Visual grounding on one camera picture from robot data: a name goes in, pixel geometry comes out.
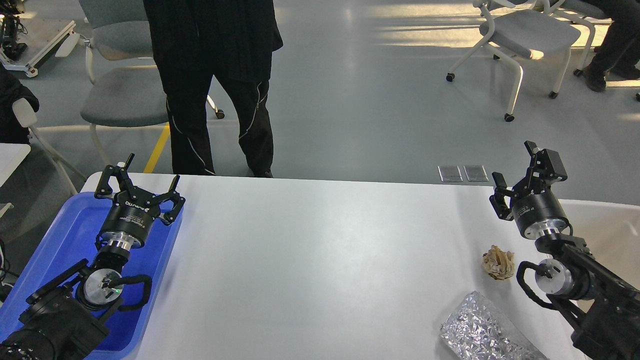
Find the white side table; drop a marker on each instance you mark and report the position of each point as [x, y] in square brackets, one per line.
[11, 156]

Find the silver foil bag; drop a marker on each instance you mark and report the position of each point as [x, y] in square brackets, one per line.
[478, 330]

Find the metal floor plate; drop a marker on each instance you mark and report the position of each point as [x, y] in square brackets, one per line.
[476, 173]
[450, 174]

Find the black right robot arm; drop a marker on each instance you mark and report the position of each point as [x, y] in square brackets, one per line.
[602, 308]

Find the left metal floor plate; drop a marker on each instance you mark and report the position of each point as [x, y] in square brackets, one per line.
[450, 174]

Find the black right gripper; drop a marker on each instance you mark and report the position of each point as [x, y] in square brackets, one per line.
[535, 215]

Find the seated person black trousers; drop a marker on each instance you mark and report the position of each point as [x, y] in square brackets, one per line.
[620, 50]

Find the right metal floor plate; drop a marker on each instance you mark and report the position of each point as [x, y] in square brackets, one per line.
[476, 173]

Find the white plastic bin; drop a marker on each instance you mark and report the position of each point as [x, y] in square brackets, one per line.
[611, 232]

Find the person in black clothes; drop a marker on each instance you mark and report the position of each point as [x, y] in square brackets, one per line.
[231, 41]

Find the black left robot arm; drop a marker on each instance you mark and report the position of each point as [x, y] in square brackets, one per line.
[91, 281]

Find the crumpled brown paper ball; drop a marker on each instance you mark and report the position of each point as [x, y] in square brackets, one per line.
[498, 264]

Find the grey chair white frame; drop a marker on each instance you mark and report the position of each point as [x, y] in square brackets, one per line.
[129, 96]

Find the white robot base cart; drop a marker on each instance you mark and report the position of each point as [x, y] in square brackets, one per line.
[26, 41]

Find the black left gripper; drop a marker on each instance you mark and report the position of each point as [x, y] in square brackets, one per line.
[134, 209]

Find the grey chair right background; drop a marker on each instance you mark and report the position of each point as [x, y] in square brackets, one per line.
[531, 34]

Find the white chair far left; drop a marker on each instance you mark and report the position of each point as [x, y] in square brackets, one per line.
[18, 108]

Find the blue plastic tray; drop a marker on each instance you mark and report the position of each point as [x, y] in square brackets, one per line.
[71, 238]

